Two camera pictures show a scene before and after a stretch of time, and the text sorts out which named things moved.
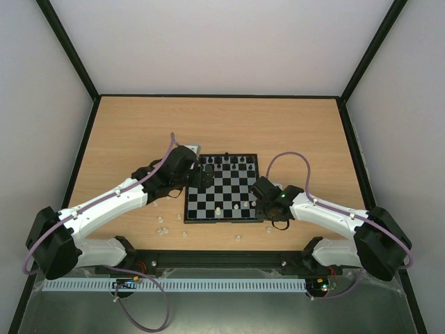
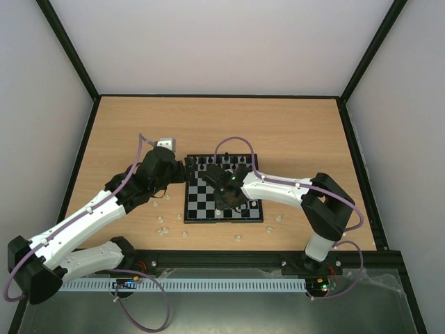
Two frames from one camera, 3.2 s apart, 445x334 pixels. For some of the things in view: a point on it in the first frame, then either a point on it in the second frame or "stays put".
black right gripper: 263,211 → 215,175
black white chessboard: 230,200 stays put
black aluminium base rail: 142,259 stays put
